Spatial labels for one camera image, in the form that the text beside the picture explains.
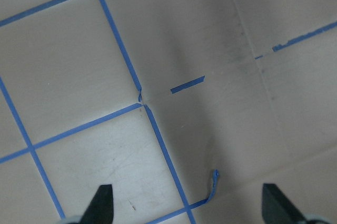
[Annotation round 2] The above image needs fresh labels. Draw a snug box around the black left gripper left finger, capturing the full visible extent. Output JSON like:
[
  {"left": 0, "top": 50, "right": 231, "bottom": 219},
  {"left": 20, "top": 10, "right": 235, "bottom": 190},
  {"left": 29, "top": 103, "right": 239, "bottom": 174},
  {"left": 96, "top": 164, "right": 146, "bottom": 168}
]
[{"left": 80, "top": 184, "right": 114, "bottom": 224}]

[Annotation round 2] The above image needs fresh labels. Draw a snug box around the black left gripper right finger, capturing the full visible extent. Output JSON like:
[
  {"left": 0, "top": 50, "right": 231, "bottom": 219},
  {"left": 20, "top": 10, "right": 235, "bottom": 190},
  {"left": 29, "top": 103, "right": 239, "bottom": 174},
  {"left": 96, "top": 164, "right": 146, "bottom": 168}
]
[{"left": 262, "top": 183, "right": 307, "bottom": 223}]

